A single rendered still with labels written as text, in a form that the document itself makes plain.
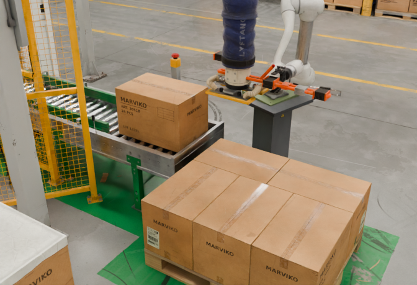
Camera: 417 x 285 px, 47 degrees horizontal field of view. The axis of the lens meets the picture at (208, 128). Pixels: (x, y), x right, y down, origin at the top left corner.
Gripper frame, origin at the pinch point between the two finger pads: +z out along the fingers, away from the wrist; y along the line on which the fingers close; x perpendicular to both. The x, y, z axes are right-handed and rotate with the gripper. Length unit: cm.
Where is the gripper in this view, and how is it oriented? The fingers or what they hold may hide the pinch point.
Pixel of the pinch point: (273, 82)
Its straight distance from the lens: 315.8
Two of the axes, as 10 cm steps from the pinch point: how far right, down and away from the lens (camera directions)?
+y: 0.0, 8.9, 4.5
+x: -8.4, -2.5, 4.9
